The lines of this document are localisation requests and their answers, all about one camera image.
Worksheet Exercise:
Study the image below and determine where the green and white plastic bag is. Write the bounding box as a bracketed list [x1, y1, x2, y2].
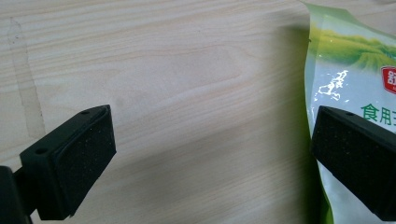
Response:
[299, 0, 396, 224]

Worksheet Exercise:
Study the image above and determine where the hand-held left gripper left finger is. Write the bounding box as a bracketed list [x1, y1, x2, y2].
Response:
[13, 104, 118, 221]

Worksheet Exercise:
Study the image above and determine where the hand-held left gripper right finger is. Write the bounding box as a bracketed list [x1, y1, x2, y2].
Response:
[310, 105, 396, 222]

